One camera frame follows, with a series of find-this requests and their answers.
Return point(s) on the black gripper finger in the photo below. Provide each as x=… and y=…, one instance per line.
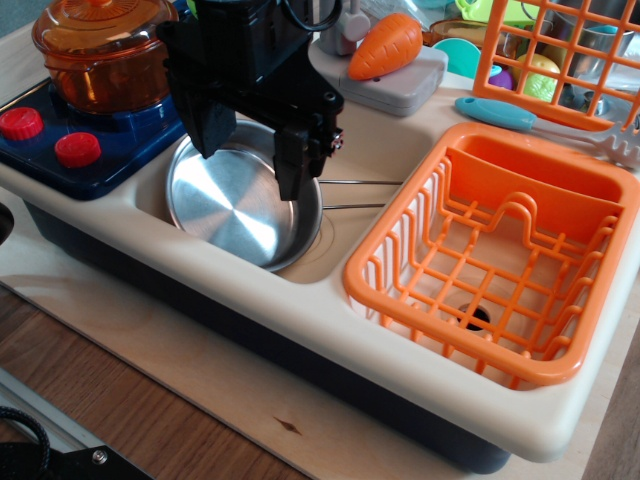
x=302, y=147
x=208, y=122

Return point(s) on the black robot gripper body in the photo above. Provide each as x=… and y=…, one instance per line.
x=252, y=56

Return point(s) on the stainless steel pan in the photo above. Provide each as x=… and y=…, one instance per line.
x=232, y=201

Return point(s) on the cream toy sink unit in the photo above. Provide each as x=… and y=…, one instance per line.
x=298, y=321

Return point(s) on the orange plastic drying rack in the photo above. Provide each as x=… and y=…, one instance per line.
x=498, y=254

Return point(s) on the orange transparent pot with lid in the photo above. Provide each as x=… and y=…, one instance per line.
x=104, y=57

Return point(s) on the grey toy faucet base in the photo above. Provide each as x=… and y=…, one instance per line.
x=400, y=93

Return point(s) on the red stove knob right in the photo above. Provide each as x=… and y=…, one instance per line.
x=77, y=150

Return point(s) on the red stove knob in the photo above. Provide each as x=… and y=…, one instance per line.
x=21, y=123
x=77, y=150

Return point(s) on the blue toy stove top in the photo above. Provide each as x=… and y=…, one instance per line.
x=129, y=141

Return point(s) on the orange toy carrot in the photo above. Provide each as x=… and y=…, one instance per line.
x=393, y=43

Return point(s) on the teal plastic bowl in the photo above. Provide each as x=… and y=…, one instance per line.
x=463, y=56

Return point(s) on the red stove knob left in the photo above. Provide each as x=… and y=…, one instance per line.
x=21, y=123

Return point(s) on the purple toy piece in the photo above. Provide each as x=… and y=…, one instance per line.
x=501, y=77

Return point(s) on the yellow green toy vegetable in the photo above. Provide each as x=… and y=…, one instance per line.
x=539, y=86

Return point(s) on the lime green toy cup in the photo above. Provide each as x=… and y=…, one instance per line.
x=480, y=10

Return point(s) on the orange plastic grid basket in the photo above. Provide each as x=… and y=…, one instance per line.
x=508, y=46

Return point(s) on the steel pot in basket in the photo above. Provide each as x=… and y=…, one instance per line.
x=592, y=43

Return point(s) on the teal handled pasta spoon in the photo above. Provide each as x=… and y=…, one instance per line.
x=620, y=146

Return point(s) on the black bracket with screw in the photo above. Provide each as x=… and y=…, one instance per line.
x=93, y=463

